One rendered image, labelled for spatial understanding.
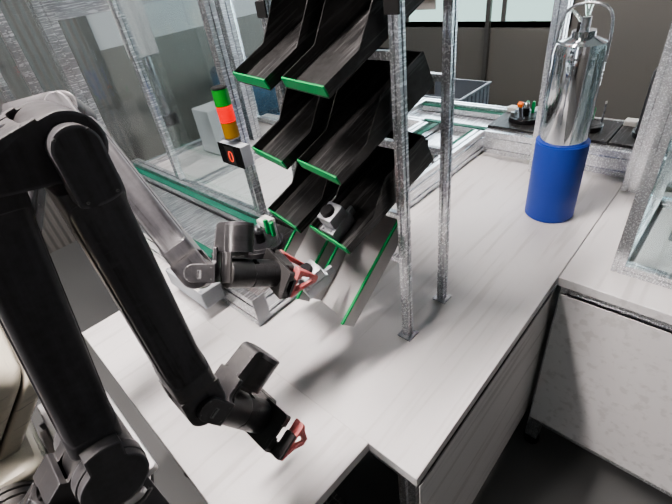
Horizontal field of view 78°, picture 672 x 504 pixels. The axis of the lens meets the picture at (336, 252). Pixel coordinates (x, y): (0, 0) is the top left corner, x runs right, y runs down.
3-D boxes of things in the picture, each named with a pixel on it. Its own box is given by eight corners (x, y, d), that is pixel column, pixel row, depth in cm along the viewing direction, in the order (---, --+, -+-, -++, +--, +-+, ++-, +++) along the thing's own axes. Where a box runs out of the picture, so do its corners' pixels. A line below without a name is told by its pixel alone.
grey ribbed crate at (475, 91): (459, 135, 273) (460, 100, 260) (382, 123, 311) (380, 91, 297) (489, 115, 297) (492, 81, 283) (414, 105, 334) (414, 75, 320)
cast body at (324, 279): (311, 299, 94) (298, 283, 88) (301, 288, 96) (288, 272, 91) (339, 275, 95) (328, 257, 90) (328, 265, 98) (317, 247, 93)
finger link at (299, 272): (310, 253, 93) (274, 252, 87) (328, 270, 88) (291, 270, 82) (300, 279, 95) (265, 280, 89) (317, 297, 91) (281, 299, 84)
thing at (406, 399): (416, 487, 82) (416, 480, 81) (107, 248, 172) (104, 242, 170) (623, 187, 160) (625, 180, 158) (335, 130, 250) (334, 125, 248)
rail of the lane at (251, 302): (260, 326, 120) (250, 298, 113) (125, 235, 173) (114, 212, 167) (274, 315, 123) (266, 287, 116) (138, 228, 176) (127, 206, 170)
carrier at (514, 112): (540, 137, 177) (545, 107, 170) (487, 129, 192) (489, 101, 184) (561, 118, 191) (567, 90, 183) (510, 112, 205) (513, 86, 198)
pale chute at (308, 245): (309, 302, 107) (297, 299, 103) (282, 279, 116) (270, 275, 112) (361, 204, 104) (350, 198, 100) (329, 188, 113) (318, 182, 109)
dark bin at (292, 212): (300, 234, 96) (283, 214, 91) (272, 214, 105) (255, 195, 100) (379, 148, 100) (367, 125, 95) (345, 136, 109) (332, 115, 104)
